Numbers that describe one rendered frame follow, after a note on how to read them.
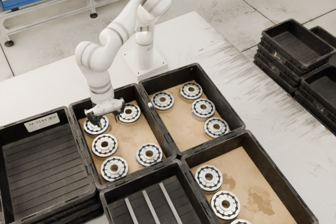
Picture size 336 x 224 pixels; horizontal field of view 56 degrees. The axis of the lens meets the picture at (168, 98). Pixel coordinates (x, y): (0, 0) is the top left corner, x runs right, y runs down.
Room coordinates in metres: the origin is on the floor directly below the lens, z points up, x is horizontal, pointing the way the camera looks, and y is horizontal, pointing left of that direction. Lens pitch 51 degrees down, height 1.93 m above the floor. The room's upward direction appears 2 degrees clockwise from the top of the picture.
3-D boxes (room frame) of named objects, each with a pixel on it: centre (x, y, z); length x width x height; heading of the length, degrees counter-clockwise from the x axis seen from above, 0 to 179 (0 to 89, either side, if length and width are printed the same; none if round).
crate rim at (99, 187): (0.66, 0.18, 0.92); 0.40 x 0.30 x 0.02; 27
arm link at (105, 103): (0.62, 0.20, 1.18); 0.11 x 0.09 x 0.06; 26
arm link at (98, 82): (0.64, 0.22, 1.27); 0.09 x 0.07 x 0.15; 61
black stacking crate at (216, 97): (0.79, -0.09, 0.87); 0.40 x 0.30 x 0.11; 27
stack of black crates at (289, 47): (1.63, -0.84, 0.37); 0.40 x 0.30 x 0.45; 34
